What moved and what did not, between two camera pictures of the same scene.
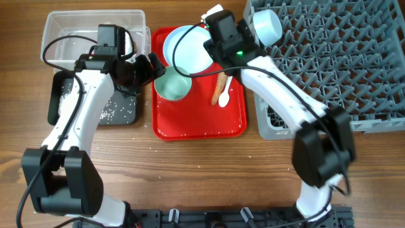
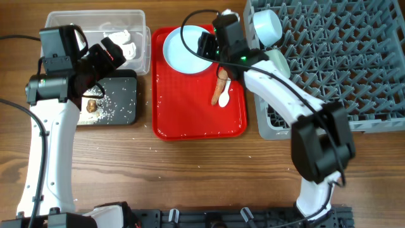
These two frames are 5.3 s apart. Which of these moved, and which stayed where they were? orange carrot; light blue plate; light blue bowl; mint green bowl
Moved: mint green bowl
Stayed: light blue plate; light blue bowl; orange carrot
